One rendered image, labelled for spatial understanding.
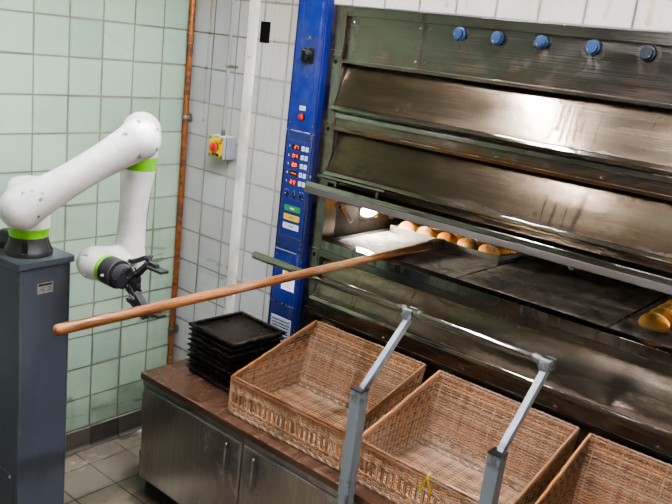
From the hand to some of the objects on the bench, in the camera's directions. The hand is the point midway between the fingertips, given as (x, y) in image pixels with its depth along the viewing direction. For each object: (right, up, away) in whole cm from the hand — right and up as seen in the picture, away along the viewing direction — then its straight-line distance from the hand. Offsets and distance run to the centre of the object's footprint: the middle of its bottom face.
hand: (161, 293), depth 230 cm
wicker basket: (+137, -82, -4) cm, 159 cm away
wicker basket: (+46, -52, +67) cm, 96 cm away
